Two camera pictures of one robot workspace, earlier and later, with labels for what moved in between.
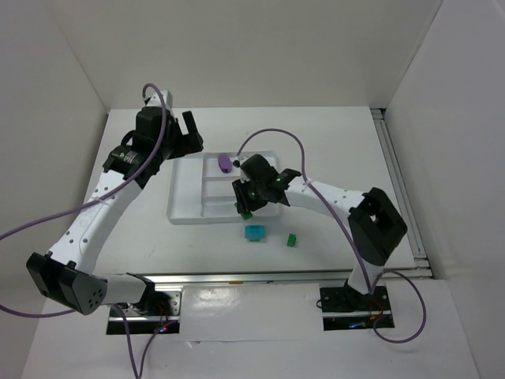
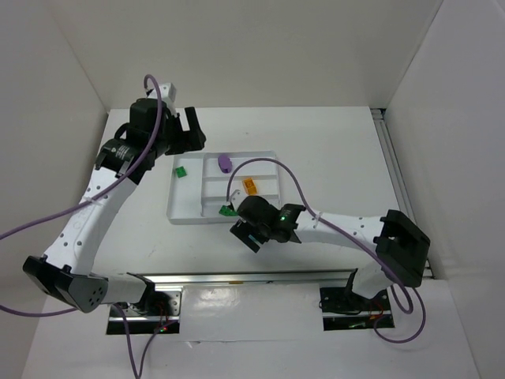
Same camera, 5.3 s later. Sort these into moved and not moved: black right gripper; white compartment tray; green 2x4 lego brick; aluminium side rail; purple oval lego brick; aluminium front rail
Moved: green 2x4 lego brick; black right gripper
Not moved: purple oval lego brick; aluminium front rail; aluminium side rail; white compartment tray
